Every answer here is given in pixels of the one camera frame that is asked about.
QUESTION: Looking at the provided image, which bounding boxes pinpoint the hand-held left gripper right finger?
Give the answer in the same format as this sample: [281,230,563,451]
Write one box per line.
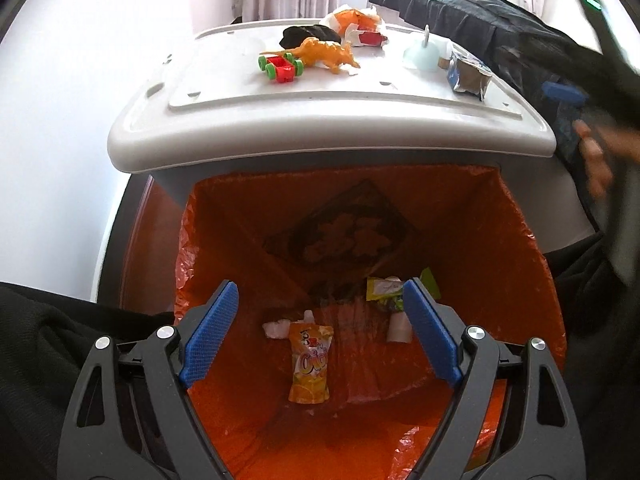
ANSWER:
[401,277,586,480]

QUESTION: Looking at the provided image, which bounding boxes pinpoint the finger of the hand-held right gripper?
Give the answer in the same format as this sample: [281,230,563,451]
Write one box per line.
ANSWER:
[542,81,587,107]

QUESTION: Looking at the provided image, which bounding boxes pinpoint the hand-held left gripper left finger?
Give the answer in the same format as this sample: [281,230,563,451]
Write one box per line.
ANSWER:
[57,280,241,480]

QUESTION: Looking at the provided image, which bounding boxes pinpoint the dark trash bin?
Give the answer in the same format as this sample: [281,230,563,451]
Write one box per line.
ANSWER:
[117,165,568,480]

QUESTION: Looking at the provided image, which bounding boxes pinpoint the orange bin liner bag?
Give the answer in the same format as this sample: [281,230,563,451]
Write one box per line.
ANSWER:
[172,165,568,480]

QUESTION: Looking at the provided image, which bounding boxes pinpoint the orange and white plastic bag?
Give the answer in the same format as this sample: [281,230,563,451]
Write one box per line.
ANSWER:
[319,4,388,48]

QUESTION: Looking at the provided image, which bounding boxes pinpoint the person's right hand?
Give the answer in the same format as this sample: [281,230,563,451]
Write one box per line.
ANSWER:
[572,119,617,200]

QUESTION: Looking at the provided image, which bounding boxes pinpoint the small white cup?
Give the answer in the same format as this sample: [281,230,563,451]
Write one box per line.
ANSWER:
[386,311,413,345]

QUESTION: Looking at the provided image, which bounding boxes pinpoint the green and yellow wrapper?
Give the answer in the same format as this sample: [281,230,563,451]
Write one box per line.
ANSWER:
[366,267,441,302]

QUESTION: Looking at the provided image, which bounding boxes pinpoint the white crumpled tissue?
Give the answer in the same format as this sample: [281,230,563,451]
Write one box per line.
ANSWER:
[262,317,293,341]

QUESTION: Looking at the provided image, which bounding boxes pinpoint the silver and blue snack wrapper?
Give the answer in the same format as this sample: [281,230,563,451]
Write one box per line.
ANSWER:
[446,52,492,101]

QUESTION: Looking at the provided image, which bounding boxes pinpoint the orange juice pouch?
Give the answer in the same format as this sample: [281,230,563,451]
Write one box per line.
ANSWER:
[287,310,335,405]

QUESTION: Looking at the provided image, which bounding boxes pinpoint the black jacket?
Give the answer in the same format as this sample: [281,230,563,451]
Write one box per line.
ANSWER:
[359,0,640,171]

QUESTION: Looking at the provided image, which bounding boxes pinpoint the person's black clothing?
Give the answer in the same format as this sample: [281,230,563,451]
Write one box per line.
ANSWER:
[0,230,640,480]

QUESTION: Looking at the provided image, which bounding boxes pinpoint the white plastic box lid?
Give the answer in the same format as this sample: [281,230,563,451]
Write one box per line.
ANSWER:
[107,17,558,176]

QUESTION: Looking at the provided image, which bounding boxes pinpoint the orange toy dinosaur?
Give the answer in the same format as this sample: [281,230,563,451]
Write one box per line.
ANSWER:
[259,37,361,75]

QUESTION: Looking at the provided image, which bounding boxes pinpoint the black crumpled item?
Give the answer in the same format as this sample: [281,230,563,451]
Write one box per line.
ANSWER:
[279,24,342,51]

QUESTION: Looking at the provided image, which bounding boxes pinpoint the red toy car green wheels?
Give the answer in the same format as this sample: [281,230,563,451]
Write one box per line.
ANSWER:
[258,51,304,84]

